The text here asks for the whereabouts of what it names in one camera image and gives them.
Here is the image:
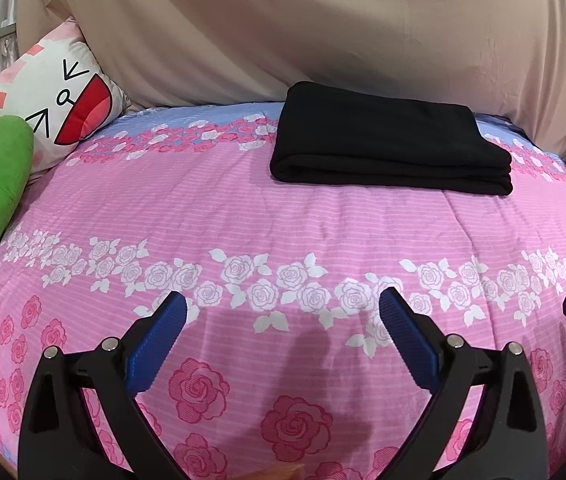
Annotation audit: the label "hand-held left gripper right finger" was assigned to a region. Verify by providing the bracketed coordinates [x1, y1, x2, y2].
[378, 287, 550, 480]

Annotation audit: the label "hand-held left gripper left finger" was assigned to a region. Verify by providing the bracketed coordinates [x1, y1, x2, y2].
[19, 291, 188, 480]

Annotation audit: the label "black pants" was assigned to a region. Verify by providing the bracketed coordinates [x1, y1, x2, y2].
[269, 81, 514, 196]

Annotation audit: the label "pink floral bedsheet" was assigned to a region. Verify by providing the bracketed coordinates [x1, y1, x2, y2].
[0, 101, 566, 480]

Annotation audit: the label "white cat face pillow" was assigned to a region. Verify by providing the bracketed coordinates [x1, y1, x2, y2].
[0, 17, 134, 178]

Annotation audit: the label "beige fabric drape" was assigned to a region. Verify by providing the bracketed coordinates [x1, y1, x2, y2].
[15, 0, 566, 161]

